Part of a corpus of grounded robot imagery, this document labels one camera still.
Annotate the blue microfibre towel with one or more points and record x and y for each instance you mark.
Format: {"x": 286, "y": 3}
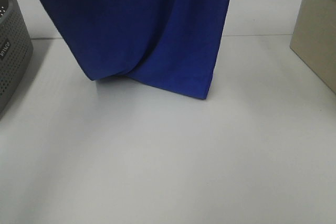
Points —
{"x": 168, "y": 44}

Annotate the beige storage box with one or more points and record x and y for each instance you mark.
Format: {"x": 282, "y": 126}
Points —
{"x": 313, "y": 39}

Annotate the grey perforated plastic basket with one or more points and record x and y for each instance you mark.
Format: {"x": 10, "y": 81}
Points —
{"x": 16, "y": 50}

